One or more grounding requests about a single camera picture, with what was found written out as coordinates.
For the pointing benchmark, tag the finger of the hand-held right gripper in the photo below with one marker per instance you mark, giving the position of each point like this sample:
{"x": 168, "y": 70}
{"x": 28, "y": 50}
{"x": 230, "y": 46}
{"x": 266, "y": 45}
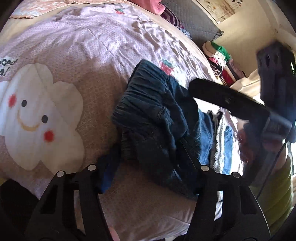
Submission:
{"x": 222, "y": 98}

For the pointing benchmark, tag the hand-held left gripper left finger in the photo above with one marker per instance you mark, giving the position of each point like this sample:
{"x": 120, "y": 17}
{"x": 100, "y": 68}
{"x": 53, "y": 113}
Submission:
{"x": 104, "y": 183}

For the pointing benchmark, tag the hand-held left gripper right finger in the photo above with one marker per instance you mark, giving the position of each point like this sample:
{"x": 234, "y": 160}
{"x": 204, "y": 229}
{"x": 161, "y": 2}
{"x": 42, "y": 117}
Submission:
{"x": 198, "y": 176}

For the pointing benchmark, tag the blue denim lace-trimmed pants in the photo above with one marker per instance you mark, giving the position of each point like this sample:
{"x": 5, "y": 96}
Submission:
{"x": 152, "y": 111}

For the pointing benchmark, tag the person's left hand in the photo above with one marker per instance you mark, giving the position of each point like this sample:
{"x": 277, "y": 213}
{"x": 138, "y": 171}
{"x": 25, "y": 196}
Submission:
{"x": 113, "y": 234}

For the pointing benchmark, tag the person's right hand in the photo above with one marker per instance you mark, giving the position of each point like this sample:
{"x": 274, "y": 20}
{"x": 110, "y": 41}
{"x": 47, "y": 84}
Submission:
{"x": 246, "y": 148}

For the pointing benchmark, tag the stack of folded clothes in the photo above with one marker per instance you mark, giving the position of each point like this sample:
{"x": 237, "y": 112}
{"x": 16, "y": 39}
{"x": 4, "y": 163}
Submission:
{"x": 219, "y": 58}

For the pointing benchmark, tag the pink cloud-print bedspread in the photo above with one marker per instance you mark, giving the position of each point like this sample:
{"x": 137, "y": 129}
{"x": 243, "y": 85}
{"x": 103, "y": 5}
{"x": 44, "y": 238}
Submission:
{"x": 185, "y": 44}

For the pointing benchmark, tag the blue floral cloth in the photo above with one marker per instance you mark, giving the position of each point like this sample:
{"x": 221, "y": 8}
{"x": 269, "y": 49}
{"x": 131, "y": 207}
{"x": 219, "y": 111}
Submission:
{"x": 186, "y": 33}

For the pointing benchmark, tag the grey padded headboard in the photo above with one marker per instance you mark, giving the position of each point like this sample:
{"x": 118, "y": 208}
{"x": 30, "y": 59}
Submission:
{"x": 198, "y": 25}

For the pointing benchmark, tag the person's yellow-green clothing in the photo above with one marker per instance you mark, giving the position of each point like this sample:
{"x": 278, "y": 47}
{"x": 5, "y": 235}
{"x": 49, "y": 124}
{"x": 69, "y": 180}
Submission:
{"x": 281, "y": 197}

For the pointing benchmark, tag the purple striped cloth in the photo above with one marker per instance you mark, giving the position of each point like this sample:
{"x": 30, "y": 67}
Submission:
{"x": 172, "y": 19}

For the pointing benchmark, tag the pink pillow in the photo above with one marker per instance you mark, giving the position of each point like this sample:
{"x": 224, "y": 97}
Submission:
{"x": 150, "y": 4}

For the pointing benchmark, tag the pink cartoon printed blanket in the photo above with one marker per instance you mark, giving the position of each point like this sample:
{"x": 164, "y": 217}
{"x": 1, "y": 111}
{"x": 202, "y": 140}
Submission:
{"x": 69, "y": 46}

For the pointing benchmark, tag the pink floral quilted pad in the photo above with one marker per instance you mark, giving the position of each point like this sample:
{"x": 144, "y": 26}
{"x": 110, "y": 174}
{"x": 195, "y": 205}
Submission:
{"x": 46, "y": 9}

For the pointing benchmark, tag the tree wall painting panel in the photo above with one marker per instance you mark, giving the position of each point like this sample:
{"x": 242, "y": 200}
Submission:
{"x": 222, "y": 11}

